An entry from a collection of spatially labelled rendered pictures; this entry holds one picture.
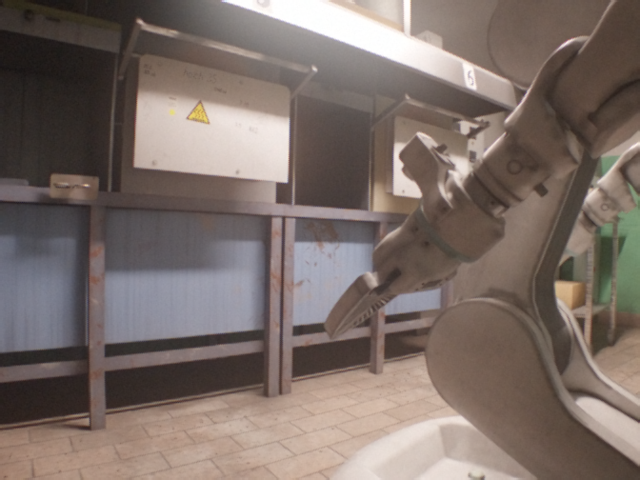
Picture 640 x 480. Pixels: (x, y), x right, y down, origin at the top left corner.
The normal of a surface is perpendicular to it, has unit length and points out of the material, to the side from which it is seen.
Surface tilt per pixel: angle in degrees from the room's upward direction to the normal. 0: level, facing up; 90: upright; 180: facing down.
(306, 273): 90
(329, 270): 90
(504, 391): 90
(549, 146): 113
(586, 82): 101
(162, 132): 90
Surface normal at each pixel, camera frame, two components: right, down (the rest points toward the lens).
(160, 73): 0.58, 0.01
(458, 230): -0.35, 0.39
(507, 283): -0.68, -0.01
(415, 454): 0.69, -0.33
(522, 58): -0.79, 0.20
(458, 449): -0.40, -0.29
